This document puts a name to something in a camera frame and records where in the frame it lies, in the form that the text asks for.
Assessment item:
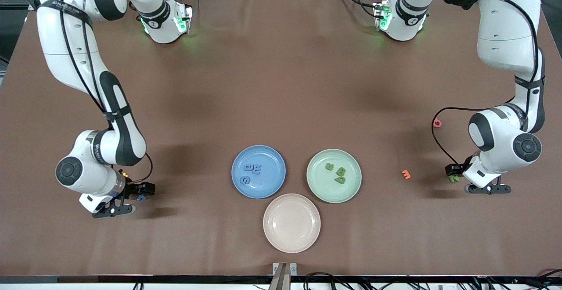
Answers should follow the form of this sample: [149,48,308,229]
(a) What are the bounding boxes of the blue plate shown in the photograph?
[231,145,287,199]

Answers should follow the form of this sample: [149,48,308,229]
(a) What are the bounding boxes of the green plate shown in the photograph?
[306,149,363,204]

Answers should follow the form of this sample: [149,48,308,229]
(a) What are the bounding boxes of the beige plate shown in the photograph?
[263,193,321,254]

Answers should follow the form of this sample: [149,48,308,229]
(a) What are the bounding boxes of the brown table cover sheet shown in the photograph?
[0,0,562,277]

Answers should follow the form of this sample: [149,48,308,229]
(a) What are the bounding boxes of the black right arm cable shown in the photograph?
[57,0,153,184]

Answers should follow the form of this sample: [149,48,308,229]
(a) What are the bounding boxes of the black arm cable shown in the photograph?
[57,0,153,184]
[432,0,545,166]

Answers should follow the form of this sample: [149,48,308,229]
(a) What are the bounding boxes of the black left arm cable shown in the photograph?
[432,0,545,166]

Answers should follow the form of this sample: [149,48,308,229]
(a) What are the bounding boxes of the grey metal clamp bracket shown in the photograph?
[269,262,298,290]

